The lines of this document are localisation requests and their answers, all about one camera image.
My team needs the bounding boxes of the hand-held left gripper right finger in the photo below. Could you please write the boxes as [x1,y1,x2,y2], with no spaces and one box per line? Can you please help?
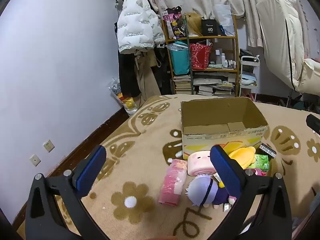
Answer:
[209,144,293,240]

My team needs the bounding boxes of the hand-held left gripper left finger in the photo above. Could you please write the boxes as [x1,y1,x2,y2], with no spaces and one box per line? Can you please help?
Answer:
[25,144,110,240]

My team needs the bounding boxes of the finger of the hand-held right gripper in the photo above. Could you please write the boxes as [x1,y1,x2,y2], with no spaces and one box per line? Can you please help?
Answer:
[306,114,320,135]

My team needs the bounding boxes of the yellow plush toy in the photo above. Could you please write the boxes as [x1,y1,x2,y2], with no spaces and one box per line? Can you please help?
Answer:
[229,147,257,169]

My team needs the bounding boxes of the white-haired purple plush doll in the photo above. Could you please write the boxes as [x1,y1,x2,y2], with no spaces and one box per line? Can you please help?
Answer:
[185,174,237,209]

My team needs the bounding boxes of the cardboard box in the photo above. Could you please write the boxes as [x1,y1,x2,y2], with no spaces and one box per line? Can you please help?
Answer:
[180,97,268,160]

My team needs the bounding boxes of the pink round pig plush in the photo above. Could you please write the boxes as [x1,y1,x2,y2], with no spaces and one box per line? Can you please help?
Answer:
[187,151,218,177]

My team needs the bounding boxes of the black light stand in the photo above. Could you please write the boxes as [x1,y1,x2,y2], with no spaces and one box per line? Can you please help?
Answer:
[285,90,303,108]

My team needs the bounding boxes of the green tissue pack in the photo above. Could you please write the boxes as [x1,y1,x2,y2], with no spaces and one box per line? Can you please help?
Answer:
[246,154,271,177]

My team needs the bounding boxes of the small black ribbed box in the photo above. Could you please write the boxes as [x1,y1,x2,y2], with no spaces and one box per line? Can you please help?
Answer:
[257,143,277,159]

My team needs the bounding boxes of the beige flower printed blanket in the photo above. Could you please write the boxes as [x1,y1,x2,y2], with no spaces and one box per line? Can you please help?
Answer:
[15,94,320,240]

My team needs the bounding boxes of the pink tissue pack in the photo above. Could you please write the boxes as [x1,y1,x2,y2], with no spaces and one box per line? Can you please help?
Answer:
[158,159,188,207]

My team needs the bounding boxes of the white yellow plastic bag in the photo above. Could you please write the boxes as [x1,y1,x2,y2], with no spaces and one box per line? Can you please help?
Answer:
[109,78,138,115]

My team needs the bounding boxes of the pale blue cloth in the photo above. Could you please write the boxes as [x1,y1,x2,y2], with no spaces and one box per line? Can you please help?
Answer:
[240,71,257,85]

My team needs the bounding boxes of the pile of magazines and books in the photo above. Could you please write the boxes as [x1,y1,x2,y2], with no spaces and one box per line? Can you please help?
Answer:
[192,71,237,97]

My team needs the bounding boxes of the white softbox light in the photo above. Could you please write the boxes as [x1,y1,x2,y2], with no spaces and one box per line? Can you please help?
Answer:
[256,0,320,94]

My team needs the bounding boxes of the white trolley cart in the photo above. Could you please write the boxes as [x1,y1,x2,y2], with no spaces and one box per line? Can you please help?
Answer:
[239,55,260,103]

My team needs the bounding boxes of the stack of old books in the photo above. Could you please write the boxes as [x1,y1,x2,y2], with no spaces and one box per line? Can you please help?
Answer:
[172,74,192,95]

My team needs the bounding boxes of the long black coat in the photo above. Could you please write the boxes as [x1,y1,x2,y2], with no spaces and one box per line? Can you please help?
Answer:
[117,50,140,98]

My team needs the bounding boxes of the row of cosmetic bottles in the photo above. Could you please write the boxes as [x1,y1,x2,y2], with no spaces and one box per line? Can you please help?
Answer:
[215,49,237,68]

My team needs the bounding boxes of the beige coat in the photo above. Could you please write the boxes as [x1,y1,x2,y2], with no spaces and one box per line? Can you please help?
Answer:
[134,49,162,100]

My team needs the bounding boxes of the black hanging clothes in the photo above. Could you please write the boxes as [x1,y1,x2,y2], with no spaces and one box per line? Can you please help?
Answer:
[154,45,173,95]

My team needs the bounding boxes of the red patterned gift bag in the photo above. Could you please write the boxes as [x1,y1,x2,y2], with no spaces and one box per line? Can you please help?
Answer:
[189,42,213,70]

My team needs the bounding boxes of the teal tote bag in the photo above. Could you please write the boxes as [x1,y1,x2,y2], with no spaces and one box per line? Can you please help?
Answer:
[167,41,190,75]

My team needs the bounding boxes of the thin green pole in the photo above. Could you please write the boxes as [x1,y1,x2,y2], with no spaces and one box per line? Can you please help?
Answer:
[184,15,193,95]

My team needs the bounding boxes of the wooden shelf rack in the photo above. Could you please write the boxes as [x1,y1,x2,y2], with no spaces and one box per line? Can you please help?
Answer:
[161,14,240,98]

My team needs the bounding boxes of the clear plastic bag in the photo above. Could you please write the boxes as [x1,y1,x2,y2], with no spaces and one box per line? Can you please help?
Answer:
[214,4,235,36]

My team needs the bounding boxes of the black paper box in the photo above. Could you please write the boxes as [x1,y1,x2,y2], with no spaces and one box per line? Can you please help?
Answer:
[201,19,218,37]

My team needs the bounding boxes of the blonde wig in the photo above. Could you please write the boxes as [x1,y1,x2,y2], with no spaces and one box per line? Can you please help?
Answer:
[185,12,204,37]

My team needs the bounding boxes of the white puffer jacket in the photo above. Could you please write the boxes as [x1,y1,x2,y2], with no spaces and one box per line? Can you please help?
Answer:
[117,0,165,54]

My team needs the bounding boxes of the black pink printed bag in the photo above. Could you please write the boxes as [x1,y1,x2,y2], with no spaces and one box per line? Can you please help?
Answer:
[162,6,188,39]

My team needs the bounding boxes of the white wall socket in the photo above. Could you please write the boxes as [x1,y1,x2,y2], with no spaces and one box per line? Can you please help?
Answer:
[43,139,55,152]
[29,154,41,167]

